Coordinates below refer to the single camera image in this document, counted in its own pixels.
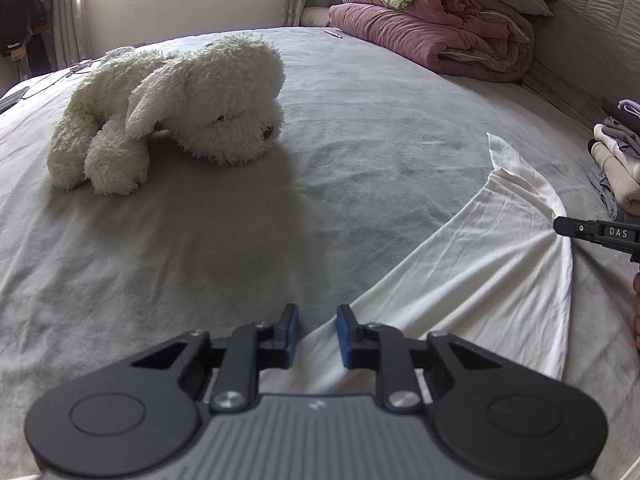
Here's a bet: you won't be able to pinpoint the white plush dog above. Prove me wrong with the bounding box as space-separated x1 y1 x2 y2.
46 32 287 197

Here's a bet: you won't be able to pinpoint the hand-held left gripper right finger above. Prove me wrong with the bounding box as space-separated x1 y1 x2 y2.
336 304 506 413

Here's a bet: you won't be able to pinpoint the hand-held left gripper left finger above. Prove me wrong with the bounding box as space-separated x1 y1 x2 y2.
129 303 301 413

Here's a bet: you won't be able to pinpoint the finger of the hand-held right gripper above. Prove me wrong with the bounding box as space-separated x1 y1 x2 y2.
554 216 640 263

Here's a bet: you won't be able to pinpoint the dark grey folded garment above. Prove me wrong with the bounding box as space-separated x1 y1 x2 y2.
594 116 640 157

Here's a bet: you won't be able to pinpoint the dark flat device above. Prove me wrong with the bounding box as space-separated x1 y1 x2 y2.
0 86 30 114

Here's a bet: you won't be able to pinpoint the hanging dark clothes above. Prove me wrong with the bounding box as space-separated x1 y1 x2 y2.
0 0 54 61

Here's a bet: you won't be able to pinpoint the cream folded garment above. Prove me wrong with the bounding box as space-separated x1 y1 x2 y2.
587 141 640 217

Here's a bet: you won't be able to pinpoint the black cable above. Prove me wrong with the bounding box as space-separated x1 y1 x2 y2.
25 59 96 100

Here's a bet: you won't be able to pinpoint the off-white folded garment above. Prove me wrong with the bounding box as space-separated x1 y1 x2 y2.
593 127 640 182

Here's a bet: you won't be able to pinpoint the grey quilted headboard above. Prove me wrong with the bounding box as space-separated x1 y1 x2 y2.
520 0 640 136

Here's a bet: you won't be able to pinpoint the folded maroon comforter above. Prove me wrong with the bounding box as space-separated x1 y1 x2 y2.
327 0 536 84

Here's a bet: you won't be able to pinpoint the white garment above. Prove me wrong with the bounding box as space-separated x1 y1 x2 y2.
257 132 574 396

